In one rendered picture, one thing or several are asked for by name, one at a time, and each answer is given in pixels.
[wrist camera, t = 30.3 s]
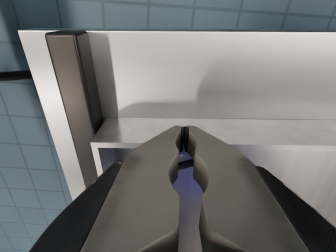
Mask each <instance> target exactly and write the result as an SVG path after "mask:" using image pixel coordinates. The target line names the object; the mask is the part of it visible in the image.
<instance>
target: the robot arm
mask: <svg viewBox="0 0 336 252"><path fill-rule="evenodd" d="M183 142H184V150H185V152H187V153H188V154H189V155H190V156H191V158H192V159H193V161H194V166H193V178H194V180H195V181H196V182H197V183H198V184H199V186H200V187H201V189H202V191H203V196H202V202H201V210H200V218H199V233H200V240H201V247H202V252H336V227H335V226H334V225H333V224H332V223H331V222H330V221H329V220H327V219H326V218H325V217H324V216H323V215H322V214H321V213H319V212H318V211H317V210H316V209H315V208H313V207H312V206H311V205H310V204H309V203H307V202H306V201H305V200H304V199H303V198H301V197H300V196H299V195H298V194H297V193H295V192H294V191H293V190H292V189H291V188H290V187H288V186H287V185H286V184H285V183H284V182H282V181H281V180H280V179H279V178H278V177H276V176H275V175H274V174H273V173H272V172H270V171H269V170H268V169H267V168H266V167H264V166H263V165H254V164H253V163H252V162H251V161H250V160H249V159H248V158H246V157H245V156H244V155H243V154H242V153H240V152H239V151H238V150H236V149H235V148H233V147H232V146H230V145H229V144H227V143H225V142H224V141H222V140H220V139H218V138H216V137H214V136H213V135H211V134H209V133H207V132H205V131H204V130H202V129H200V128H198V127H196V126H194V125H187V126H179V125H174V126H173V127H171V128H169V129H167V130H166V131H164V132H162V133H160V134H158V135H157V136H155V137H153V138H151V139H150V140H148V141H146V142H145V143H143V144H141V145H140V146H138V147H137V148H135V149H134V150H133V151H132V152H131V153H129V154H128V155H127V156H126V157H125V158H124V159H123V160H122V161H121V162H114V163H113V164H112V165H111V166H109V167H108V168H107V169H106V170H105V171H104V172H103V173H102V174H101V175H100V176H99V177H98V178H97V179H96V180H95V181H94V182H93V183H92V184H90V185H89V186H88V187H87V188H86V189H85V190H84V191H83V192H82V193H81V194H80V195H79V196H78V197H77V198H76V199H75V200H74V201H72V202H71V203H70V204H69V205H68V206H67V207H66V208H65V209H64V210H63V211H62V212H61V213H60V214H59V215H58V216H57V217H56V218H55V219H54V220H53V222H52V223H51V224H50V225H49V226H48V227H47V228H46V230H45V231H44V232H43V233H42V235H41V236H40V237H39V238H38V240H37V241H36V242H35V244H34V245H33V246H32V248H31V249H30V250H29V252H178V245H179V225H180V196H179V194H178V193H177V192H176V190H175V189H174V187H173V183H174V182H175V181H176V180H177V178H178V164H179V154H180V152H183Z"/></svg>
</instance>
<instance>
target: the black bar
mask: <svg viewBox="0 0 336 252"><path fill-rule="evenodd" d="M44 37H45V40H46V44H47V48H48V51H49V55H50V59H51V63H52V66H53V70H54V74H55V77H56V81H57V85H58V89H59V92H60V96H61V100H62V103H63V107H64V111H65V114H66V118H67V122H68V126H69V129H70V133H71V137H72V140H73V144H74V148H75V152H76V155H77V159H78V163H79V166H80V170H81V174H82V177H83V181H84V185H85V189H86V188H87V187H88V186H89V185H90V184H92V183H93V182H94V181H95V180H96V179H97V178H98V173H97V169H96V164H95V160H94V155H93V151H92V147H91V141H92V139H93V138H94V136H95V135H96V133H97V132H98V130H99V129H100V127H101V126H102V124H103V123H104V121H103V115H102V110H101V104H100V98H99V92H98V86H97V81H96V75H95V69H94V63H93V58H92V52H91V46H90V40H89V34H88V32H87V31H85V30H59V31H52V32H47V33H46V34H45V35H44Z"/></svg>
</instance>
